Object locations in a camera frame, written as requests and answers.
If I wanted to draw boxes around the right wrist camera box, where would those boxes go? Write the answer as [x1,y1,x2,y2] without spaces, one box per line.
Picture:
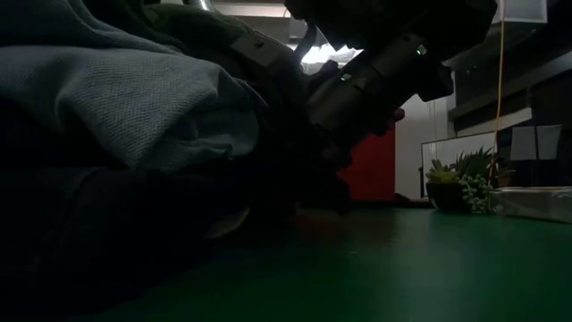
[417,64,455,103]

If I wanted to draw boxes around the clear package with orange label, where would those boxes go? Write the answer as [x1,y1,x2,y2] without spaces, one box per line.
[490,186,572,224]

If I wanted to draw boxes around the green table mat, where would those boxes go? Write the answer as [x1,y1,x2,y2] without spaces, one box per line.
[66,206,572,322]

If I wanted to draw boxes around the red plastic laundry bin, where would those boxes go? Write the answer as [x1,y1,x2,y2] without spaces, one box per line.
[337,109,406,202]

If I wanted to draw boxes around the succulent plant in black pot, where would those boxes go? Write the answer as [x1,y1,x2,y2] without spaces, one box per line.
[419,146,515,215]

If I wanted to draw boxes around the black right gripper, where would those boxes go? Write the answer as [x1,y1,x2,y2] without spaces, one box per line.
[306,39,430,216]

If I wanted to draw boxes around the dark blue jeans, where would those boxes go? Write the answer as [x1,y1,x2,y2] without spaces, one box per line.
[0,102,349,322]

